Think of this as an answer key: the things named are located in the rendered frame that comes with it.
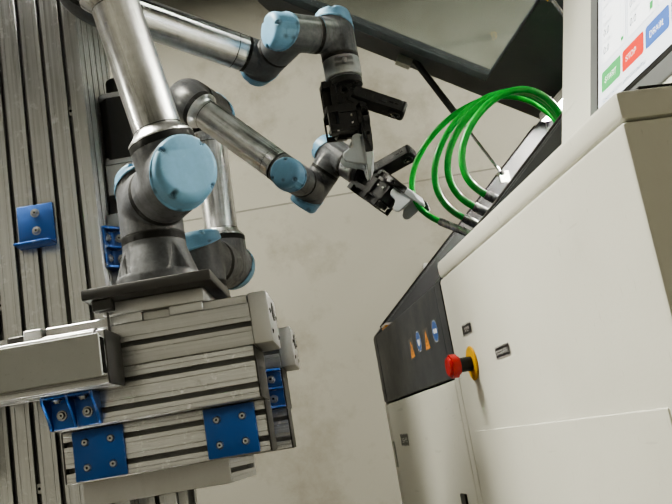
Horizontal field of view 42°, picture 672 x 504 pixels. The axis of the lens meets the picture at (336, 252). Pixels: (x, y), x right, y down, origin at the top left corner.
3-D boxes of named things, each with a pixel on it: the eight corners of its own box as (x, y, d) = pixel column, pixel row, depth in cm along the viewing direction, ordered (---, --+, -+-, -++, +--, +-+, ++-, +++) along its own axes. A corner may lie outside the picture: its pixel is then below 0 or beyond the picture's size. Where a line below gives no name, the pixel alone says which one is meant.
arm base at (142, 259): (106, 290, 151) (100, 235, 153) (129, 303, 165) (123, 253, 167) (192, 275, 151) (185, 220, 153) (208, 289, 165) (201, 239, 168)
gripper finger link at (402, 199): (412, 223, 196) (387, 206, 203) (428, 202, 196) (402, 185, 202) (406, 218, 194) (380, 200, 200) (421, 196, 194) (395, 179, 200)
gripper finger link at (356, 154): (346, 182, 171) (338, 138, 173) (375, 179, 172) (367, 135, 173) (348, 177, 168) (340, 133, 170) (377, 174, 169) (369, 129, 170)
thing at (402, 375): (387, 402, 205) (375, 335, 208) (405, 399, 205) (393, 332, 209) (451, 378, 145) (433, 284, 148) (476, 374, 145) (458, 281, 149)
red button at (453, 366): (446, 385, 133) (440, 352, 134) (471, 381, 133) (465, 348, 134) (455, 382, 128) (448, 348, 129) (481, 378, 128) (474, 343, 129)
